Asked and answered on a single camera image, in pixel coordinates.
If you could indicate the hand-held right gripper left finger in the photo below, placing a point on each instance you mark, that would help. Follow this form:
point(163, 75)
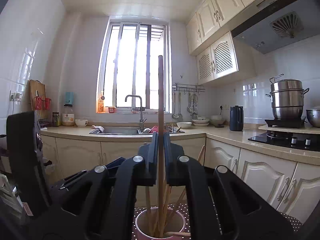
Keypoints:
point(151, 165)

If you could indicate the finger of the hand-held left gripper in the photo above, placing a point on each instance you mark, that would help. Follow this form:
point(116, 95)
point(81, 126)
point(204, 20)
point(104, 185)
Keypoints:
point(75, 177)
point(115, 162)

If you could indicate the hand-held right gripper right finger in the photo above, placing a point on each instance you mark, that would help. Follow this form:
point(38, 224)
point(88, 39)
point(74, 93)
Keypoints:
point(172, 165)

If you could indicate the bunch of wooden chopsticks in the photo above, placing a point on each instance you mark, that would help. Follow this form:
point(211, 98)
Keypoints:
point(148, 210)

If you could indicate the pink cup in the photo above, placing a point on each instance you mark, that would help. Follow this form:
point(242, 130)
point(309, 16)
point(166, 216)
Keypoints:
point(175, 222)

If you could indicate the long wooden chopstick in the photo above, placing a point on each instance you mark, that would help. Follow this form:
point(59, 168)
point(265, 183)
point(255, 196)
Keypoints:
point(160, 105)

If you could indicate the hanging metal utensils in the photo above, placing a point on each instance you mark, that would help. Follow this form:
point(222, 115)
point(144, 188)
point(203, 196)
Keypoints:
point(192, 105)

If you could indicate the steel kitchen sink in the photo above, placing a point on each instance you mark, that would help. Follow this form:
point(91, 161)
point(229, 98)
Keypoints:
point(117, 130)

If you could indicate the pink dish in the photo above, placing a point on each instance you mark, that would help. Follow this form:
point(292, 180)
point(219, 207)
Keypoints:
point(153, 129)

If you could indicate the wide white bowl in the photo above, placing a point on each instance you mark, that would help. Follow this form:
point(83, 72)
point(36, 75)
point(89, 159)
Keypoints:
point(184, 125)

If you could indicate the small dark jar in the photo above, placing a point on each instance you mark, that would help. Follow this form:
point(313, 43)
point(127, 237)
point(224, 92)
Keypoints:
point(55, 120)

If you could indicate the hanging metal ladle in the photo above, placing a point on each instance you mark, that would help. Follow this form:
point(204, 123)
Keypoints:
point(175, 116)

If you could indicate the metal sink faucet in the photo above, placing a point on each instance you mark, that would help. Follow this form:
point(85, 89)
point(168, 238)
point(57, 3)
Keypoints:
point(141, 115)

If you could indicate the stack of patterned dishes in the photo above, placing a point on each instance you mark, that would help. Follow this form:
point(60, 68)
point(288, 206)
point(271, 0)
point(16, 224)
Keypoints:
point(200, 122)

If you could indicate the small white bowl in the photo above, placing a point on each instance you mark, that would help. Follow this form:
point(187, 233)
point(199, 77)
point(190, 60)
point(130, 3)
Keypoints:
point(81, 123)

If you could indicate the small red jar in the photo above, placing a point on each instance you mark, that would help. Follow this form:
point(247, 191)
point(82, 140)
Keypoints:
point(111, 109)

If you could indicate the clear jar with label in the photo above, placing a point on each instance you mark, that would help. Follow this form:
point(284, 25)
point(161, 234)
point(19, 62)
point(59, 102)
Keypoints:
point(68, 117)

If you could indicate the orange bottle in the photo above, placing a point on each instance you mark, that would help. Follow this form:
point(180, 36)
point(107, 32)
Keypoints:
point(101, 105)

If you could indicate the wooden cutting board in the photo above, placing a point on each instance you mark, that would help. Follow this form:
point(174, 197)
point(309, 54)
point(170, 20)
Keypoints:
point(35, 90)

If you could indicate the dark blue kettle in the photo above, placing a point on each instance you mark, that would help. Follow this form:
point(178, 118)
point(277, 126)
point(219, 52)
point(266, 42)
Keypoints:
point(236, 120)

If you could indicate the barred kitchen window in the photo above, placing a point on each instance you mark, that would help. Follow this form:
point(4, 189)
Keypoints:
point(125, 67)

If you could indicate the black gas stove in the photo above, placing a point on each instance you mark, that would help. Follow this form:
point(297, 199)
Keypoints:
point(275, 140)

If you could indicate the black induction cooker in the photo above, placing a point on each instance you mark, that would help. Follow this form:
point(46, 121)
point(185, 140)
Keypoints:
point(282, 123)

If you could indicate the cream lattice door cabinet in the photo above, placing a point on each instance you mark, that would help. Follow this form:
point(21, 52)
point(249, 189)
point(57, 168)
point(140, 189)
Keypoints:
point(222, 55)

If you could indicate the steel steamer pot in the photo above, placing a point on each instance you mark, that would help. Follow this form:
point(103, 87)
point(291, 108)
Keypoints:
point(287, 100)

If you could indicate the light stone board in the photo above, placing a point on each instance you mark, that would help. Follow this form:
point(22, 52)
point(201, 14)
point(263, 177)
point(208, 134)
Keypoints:
point(300, 130)

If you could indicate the steel wok with lid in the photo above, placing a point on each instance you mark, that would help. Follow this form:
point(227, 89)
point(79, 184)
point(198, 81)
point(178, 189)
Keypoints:
point(313, 118)

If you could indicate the grey range hood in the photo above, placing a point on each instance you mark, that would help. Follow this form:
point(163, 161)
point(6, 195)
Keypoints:
point(262, 30)

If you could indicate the cream upper cabinets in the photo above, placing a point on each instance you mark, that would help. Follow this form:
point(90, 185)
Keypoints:
point(225, 2)

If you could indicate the white wall socket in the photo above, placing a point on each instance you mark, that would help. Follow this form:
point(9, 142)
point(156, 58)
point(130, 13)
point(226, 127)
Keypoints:
point(16, 96)

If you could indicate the wall socket with black plug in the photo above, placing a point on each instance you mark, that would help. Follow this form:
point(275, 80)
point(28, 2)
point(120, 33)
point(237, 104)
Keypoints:
point(224, 107)

